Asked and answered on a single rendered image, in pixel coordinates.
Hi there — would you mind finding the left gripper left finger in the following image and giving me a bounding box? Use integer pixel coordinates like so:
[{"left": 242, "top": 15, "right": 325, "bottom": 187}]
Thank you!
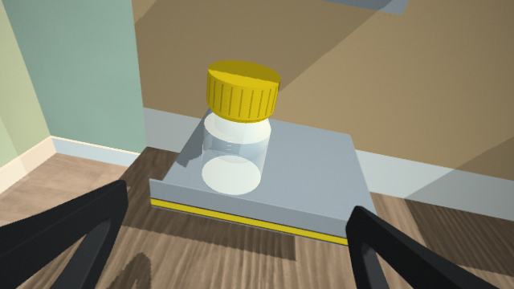
[{"left": 0, "top": 180, "right": 129, "bottom": 289}]

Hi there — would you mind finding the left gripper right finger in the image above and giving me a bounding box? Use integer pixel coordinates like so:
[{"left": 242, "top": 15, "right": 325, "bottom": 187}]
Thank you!
[{"left": 345, "top": 206, "right": 499, "bottom": 289}]

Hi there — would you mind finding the clear bottle with yellow cap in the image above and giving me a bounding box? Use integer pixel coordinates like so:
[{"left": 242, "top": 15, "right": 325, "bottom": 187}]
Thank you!
[{"left": 202, "top": 60, "right": 281, "bottom": 196}]

